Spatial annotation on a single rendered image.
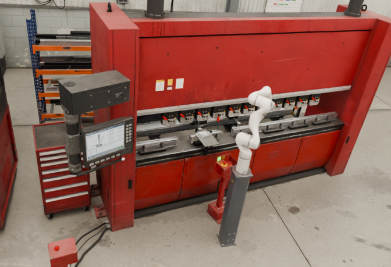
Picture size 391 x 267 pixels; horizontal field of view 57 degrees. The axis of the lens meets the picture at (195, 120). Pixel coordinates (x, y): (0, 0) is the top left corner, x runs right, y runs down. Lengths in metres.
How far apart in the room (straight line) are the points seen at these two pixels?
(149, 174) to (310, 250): 2.03
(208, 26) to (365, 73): 2.35
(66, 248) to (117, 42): 1.68
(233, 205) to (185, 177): 0.74
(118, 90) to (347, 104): 3.34
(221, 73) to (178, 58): 0.54
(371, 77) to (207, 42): 2.34
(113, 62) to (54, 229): 2.12
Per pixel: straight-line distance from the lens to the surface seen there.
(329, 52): 4.63
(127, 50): 3.09
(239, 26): 3.69
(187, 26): 3.42
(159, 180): 4.10
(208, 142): 3.95
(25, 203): 4.76
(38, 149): 3.85
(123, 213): 4.12
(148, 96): 3.57
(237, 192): 3.68
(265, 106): 3.29
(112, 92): 2.90
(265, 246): 4.36
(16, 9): 7.84
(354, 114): 5.23
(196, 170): 4.23
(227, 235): 4.12
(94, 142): 3.02
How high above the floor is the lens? 3.18
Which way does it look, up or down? 30 degrees down
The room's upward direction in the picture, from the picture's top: 7 degrees clockwise
